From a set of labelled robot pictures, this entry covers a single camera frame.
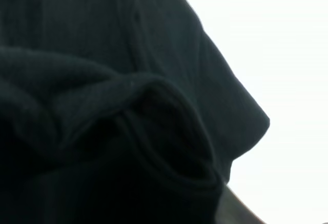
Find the black short sleeve shirt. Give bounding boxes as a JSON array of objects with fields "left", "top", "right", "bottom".
[{"left": 1, "top": 0, "right": 270, "bottom": 223}]

